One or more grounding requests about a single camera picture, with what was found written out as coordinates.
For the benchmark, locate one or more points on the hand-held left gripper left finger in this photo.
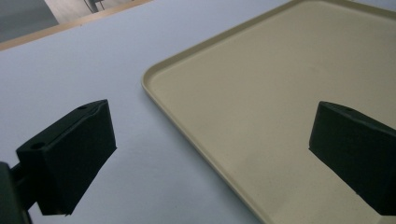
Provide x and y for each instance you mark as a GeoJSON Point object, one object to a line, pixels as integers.
{"type": "Point", "coordinates": [68, 152]}

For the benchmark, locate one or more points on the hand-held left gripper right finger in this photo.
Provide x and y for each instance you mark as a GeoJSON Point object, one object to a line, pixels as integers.
{"type": "Point", "coordinates": [358, 155]}

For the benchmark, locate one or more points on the metal stand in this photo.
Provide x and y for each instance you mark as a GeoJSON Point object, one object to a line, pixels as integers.
{"type": "Point", "coordinates": [93, 4]}

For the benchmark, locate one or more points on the beige plastic tray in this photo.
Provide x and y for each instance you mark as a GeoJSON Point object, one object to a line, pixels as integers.
{"type": "Point", "coordinates": [274, 102]}

